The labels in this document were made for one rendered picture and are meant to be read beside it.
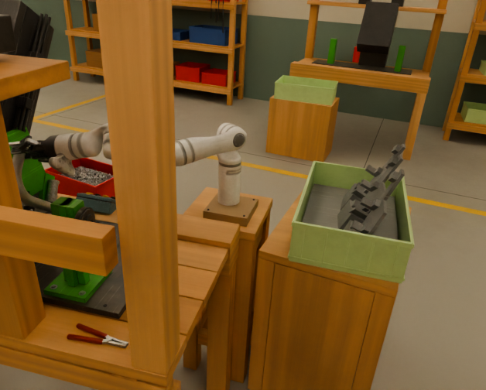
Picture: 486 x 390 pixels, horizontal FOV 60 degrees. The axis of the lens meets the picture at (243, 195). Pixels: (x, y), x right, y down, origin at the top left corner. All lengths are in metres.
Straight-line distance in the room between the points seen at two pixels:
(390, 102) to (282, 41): 1.82
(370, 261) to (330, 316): 0.29
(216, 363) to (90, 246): 1.20
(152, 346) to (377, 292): 0.87
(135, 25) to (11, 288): 0.70
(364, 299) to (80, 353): 0.97
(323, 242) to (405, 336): 1.21
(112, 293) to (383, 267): 0.91
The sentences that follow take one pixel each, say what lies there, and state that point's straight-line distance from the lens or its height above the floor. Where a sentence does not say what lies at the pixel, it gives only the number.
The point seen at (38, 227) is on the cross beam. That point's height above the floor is 1.27.
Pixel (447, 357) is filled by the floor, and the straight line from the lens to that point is 2.61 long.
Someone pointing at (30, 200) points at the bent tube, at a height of 1.11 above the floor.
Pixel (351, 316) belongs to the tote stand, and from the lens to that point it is 1.69.
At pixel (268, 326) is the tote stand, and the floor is 0.42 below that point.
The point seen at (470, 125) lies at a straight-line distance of 6.03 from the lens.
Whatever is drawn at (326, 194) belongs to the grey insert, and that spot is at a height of 0.85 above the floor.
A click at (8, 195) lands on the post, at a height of 1.27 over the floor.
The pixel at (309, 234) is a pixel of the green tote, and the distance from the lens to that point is 1.53.
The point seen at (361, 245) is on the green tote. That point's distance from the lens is 1.53.
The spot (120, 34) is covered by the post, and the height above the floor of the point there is 1.63.
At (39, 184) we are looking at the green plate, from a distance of 1.52.
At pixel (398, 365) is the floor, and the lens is 2.46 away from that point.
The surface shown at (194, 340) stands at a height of 0.20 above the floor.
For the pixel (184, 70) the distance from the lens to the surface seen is 6.84.
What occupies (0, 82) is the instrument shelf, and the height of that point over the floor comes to 1.53.
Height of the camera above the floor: 1.72
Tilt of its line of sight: 27 degrees down
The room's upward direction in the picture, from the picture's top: 3 degrees clockwise
